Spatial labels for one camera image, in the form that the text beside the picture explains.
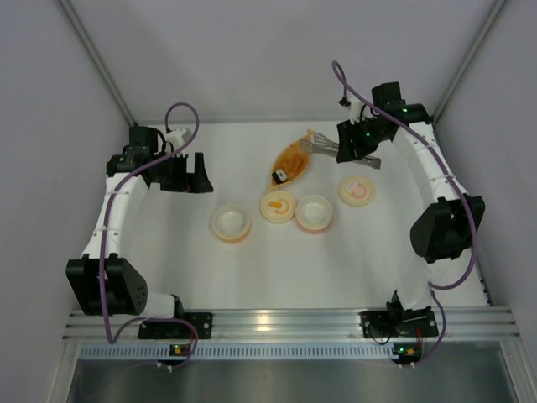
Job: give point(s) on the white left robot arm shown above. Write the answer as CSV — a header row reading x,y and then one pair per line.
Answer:
x,y
104,279

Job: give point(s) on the left aluminium frame post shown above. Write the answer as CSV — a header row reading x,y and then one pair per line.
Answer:
x,y
75,23

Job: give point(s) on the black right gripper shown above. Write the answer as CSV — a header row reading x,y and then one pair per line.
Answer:
x,y
352,140

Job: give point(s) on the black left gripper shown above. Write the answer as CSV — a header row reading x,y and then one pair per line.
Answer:
x,y
180,175

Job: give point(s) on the cream lid pink smiley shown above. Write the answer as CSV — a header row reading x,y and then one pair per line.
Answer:
x,y
356,191

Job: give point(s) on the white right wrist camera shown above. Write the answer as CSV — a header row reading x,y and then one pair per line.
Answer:
x,y
354,106

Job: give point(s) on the right aluminium frame post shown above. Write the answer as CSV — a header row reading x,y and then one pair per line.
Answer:
x,y
469,56

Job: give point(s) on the black white sushi piece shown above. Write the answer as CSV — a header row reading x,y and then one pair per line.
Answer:
x,y
279,177

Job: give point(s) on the orange boat-shaped dish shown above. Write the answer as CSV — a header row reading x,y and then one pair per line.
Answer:
x,y
290,151

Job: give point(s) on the cream bowl orange base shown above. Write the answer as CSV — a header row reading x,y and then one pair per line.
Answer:
x,y
231,223

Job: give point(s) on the grey slotted cable duct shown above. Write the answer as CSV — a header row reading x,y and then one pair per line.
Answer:
x,y
238,351

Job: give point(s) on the cream lid orange smiley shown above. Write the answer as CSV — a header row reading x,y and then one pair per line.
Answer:
x,y
278,206

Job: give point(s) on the metal serving tongs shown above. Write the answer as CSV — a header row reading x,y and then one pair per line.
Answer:
x,y
318,143

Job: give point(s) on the cream bowl pink base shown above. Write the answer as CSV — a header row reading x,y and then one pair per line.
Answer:
x,y
314,214

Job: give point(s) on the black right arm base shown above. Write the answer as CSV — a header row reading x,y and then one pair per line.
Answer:
x,y
382,325

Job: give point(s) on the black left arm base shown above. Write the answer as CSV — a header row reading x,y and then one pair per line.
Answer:
x,y
201,321

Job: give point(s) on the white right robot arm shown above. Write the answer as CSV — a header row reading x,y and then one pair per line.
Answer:
x,y
444,235

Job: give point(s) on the aluminium mounting rail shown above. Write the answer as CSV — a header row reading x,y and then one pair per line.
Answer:
x,y
482,323

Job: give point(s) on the aluminium frame post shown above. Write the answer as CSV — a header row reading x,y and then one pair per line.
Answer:
x,y
469,56
75,23

